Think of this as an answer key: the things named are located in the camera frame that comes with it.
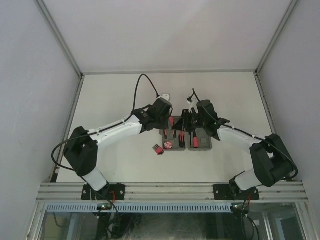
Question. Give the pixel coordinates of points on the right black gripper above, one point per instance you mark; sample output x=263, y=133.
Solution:
x=183, y=123

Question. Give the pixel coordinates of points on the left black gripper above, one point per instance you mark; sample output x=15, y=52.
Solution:
x=165, y=125

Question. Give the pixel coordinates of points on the red black utility knife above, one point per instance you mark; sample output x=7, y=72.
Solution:
x=181, y=139

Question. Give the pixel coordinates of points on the red black pliers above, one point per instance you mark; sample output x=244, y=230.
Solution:
x=171, y=123

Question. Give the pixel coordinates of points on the short red black screwdriver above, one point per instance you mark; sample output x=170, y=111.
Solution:
x=194, y=140

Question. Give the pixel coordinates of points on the grey plastic tool case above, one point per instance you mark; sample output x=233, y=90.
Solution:
x=204, y=141

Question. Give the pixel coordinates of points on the black tape roll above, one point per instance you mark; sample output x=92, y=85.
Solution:
x=167, y=145

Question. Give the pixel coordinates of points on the red hex key set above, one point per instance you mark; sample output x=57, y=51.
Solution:
x=158, y=149

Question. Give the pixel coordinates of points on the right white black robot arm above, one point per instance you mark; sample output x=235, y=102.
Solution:
x=271, y=161

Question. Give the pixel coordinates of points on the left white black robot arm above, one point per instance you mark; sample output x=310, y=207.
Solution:
x=81, y=150

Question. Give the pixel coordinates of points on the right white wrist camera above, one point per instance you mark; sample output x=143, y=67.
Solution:
x=192, y=101

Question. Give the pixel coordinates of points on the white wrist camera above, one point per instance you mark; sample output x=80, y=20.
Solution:
x=192, y=101
x=165, y=96

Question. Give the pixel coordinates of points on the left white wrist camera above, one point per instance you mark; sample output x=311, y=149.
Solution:
x=165, y=96

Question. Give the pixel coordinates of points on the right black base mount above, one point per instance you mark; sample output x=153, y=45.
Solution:
x=227, y=192

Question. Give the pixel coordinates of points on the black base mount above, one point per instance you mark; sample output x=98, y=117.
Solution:
x=227, y=192
x=105, y=192

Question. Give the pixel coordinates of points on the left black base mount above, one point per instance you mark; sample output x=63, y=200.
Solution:
x=105, y=192

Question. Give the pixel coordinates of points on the blue slotted cable duct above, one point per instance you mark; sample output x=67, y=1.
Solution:
x=134, y=208

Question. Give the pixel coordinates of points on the aluminium front rail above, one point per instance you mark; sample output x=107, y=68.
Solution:
x=281, y=192

